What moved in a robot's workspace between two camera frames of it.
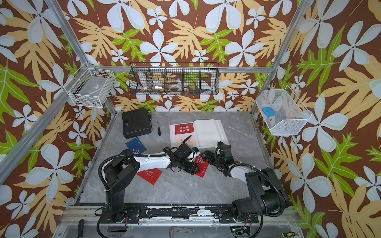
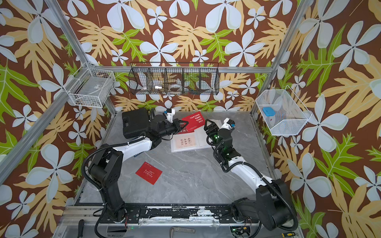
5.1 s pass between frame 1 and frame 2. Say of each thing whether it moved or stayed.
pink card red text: stayed
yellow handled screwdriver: stayed
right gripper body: moved
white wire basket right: stayed
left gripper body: moved
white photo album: stayed
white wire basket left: stayed
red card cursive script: stayed
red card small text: moved
